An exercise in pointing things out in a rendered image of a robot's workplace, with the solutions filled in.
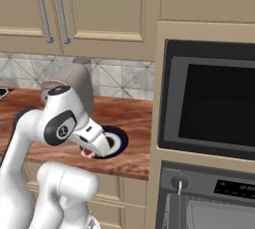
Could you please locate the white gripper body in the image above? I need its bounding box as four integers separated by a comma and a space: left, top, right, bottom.
86, 131, 113, 159

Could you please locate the pink raw steak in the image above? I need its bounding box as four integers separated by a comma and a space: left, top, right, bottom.
81, 147, 99, 160

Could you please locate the black round oven knob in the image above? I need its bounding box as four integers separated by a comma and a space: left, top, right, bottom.
170, 174, 190, 191

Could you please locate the dark grey built-in oven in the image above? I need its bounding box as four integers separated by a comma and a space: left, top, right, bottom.
154, 159, 255, 229

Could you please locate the black built-in microwave oven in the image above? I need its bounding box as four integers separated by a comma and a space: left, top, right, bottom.
157, 38, 255, 161

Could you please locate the dark blue rimmed plate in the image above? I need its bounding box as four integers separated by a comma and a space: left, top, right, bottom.
79, 124, 129, 161

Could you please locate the grey rounded small appliance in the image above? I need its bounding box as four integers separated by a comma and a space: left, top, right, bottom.
39, 56, 96, 118

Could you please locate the beige tall appliance cabinet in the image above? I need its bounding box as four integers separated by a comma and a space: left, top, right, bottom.
144, 20, 255, 229

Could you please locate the black hob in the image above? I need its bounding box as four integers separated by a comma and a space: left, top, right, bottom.
0, 87, 15, 102

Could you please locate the grey bar cupboard handle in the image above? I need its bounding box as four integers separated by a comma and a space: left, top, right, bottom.
53, 0, 73, 45
34, 0, 55, 44

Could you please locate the beige wall cupboard door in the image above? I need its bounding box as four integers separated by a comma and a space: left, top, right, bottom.
0, 0, 64, 57
49, 0, 162, 62

